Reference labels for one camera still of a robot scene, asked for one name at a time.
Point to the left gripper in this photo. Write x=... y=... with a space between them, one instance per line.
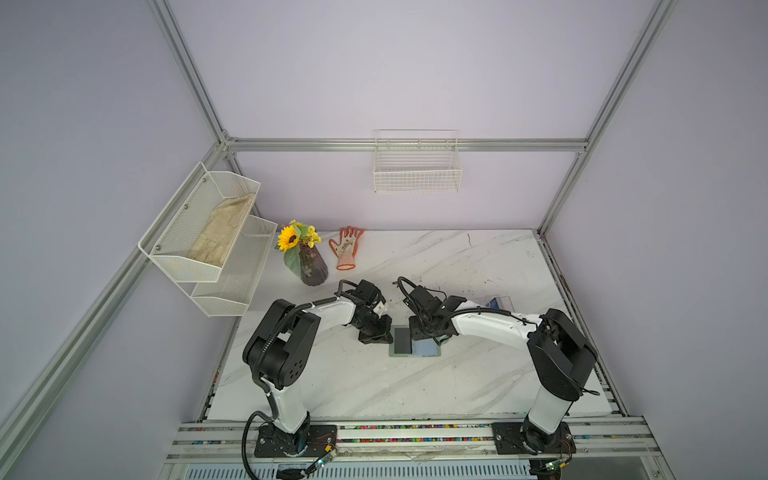
x=383 y=335

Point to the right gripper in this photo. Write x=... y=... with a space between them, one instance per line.
x=430 y=327

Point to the black credit card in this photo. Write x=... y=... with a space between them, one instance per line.
x=402 y=342

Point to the green card holder wallet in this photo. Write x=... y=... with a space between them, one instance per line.
x=420 y=349

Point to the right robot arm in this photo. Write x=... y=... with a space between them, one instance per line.
x=562 y=357

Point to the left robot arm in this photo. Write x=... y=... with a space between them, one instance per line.
x=278 y=351

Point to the clear acrylic card box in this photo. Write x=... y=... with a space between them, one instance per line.
x=508 y=304

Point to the dark glass vase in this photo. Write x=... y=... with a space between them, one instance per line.
x=313 y=269

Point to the orange work glove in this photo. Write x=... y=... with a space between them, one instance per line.
x=345 y=247

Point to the yellow sunflower bouquet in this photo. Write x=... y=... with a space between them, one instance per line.
x=295 y=234

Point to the white mesh lower shelf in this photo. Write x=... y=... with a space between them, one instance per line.
x=232 y=294

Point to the white mesh shelf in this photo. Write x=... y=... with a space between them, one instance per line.
x=232 y=294
x=167 y=242

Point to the beige cloth in shelf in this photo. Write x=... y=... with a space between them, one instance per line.
x=218 y=236

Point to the white mesh upper shelf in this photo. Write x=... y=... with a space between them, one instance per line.
x=167 y=242

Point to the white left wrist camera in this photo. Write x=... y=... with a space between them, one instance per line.
x=380 y=309

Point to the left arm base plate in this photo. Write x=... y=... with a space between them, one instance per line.
x=311 y=440

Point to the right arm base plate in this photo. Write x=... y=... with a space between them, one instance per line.
x=518 y=438

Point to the white wire wall basket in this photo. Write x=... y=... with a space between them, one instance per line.
x=416 y=161

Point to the aluminium front rail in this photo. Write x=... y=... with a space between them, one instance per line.
x=611 y=436

